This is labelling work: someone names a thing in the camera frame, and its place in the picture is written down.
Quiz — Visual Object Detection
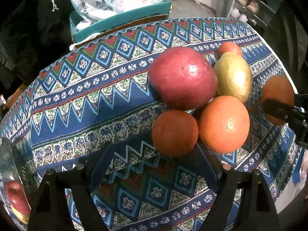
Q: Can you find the grey shoe rack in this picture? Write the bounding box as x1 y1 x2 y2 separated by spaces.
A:
228 0 282 30

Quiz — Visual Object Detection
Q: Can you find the patterned blue tablecloth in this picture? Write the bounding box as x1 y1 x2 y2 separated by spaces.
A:
1 18 304 230

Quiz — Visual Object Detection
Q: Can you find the yellow apple in bowl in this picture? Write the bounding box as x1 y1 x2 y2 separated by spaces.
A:
10 205 29 225

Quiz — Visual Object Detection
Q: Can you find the cardboard box under crate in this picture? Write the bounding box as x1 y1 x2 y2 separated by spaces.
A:
69 13 169 51

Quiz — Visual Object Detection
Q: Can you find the teal storage crate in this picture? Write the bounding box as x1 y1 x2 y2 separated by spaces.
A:
69 0 172 43

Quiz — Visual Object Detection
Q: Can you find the red apple in bowl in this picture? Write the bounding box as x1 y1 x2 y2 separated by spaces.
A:
6 180 31 215

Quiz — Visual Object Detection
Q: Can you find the large orange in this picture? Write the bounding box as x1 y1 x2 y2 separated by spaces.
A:
198 95 250 154

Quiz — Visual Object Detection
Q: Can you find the glass fruit bowl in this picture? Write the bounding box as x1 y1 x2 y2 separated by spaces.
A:
1 137 38 230

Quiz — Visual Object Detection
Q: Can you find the smaller orange front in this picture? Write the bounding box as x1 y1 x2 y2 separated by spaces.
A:
151 110 198 157

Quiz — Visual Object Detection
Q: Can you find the large red apple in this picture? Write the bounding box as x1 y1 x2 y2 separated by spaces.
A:
148 46 218 110

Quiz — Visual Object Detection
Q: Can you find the small tangerine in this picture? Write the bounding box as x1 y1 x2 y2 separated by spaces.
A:
218 41 242 57

